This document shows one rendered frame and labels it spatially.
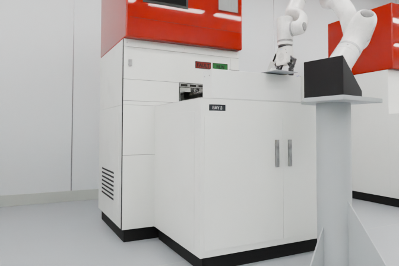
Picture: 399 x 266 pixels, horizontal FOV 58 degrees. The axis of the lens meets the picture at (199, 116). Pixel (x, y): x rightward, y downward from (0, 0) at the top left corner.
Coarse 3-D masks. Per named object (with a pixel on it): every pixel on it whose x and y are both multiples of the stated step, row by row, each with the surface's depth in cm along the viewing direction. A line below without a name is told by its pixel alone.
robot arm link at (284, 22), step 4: (284, 16) 193; (288, 16) 193; (280, 20) 194; (284, 20) 193; (288, 20) 193; (292, 20) 195; (280, 24) 194; (284, 24) 193; (288, 24) 192; (280, 28) 194; (284, 28) 193; (288, 28) 192; (280, 32) 194; (284, 32) 193; (288, 32) 192; (280, 36) 194; (284, 36) 193; (288, 36) 193; (292, 36) 194
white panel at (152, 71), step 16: (128, 48) 217; (144, 48) 222; (160, 48) 226; (176, 48) 231; (192, 48) 236; (208, 48) 241; (128, 64) 216; (144, 64) 221; (160, 64) 226; (176, 64) 230; (192, 64) 236; (128, 80) 216; (144, 80) 220; (160, 80) 225; (176, 80) 230; (192, 80) 235; (128, 96) 216; (144, 96) 220; (160, 96) 225; (176, 96) 230
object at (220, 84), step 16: (208, 80) 173; (224, 80) 173; (240, 80) 177; (256, 80) 182; (272, 80) 186; (288, 80) 191; (208, 96) 172; (224, 96) 173; (240, 96) 177; (256, 96) 181; (272, 96) 186; (288, 96) 190
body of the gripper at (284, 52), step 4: (280, 48) 196; (284, 48) 193; (288, 48) 192; (292, 48) 193; (280, 52) 196; (284, 52) 193; (288, 52) 191; (292, 52) 193; (276, 56) 199; (280, 56) 196; (284, 56) 193; (288, 56) 191; (276, 60) 199; (280, 60) 196; (284, 60) 193; (288, 60) 191; (292, 60) 194; (276, 64) 199; (280, 64) 196; (284, 64) 196
